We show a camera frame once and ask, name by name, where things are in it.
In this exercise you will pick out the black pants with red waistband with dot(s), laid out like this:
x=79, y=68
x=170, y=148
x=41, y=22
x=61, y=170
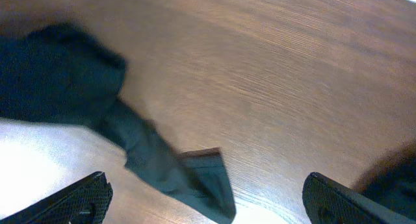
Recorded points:
x=62, y=75

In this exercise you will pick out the black folded garment right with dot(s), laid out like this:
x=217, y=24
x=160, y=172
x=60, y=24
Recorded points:
x=390, y=181

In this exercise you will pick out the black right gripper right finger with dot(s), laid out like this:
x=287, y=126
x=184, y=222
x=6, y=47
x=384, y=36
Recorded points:
x=326, y=201

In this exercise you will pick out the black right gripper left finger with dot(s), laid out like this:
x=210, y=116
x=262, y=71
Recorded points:
x=83, y=202

